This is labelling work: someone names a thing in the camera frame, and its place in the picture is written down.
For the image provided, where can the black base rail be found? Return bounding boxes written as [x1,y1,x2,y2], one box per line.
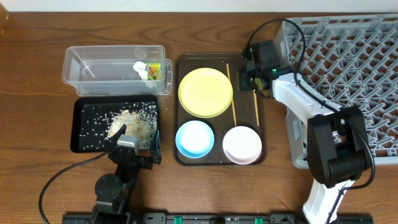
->
[62,212,374,224]

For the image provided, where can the dark brown serving tray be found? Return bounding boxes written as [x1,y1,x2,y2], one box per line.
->
[174,52,267,166]

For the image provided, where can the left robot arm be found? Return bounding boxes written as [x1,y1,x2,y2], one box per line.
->
[90,125,162,224]

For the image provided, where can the grey dishwasher rack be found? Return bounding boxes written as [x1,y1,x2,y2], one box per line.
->
[274,14,397,166]

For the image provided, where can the white tissue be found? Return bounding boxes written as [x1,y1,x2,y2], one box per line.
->
[133,61,148,80]

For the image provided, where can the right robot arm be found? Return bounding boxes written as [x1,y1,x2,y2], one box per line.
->
[238,40,375,223]

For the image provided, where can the yellow plate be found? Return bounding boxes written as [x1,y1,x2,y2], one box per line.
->
[178,68,232,118]

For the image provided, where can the green snack wrapper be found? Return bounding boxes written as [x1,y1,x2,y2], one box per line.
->
[146,63,162,80]

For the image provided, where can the clear plastic waste bin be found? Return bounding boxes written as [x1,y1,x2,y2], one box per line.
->
[62,45,173,96]

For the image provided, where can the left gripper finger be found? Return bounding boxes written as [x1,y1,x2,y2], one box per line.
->
[150,130,161,159]
[104,124,127,145]

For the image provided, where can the light blue bowl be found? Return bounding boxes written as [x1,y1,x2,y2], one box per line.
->
[175,120,215,159]

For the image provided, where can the rice and food scraps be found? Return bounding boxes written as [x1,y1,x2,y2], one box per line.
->
[78,101,158,152]

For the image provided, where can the black waste tray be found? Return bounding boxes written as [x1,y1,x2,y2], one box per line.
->
[70,95,159,153]

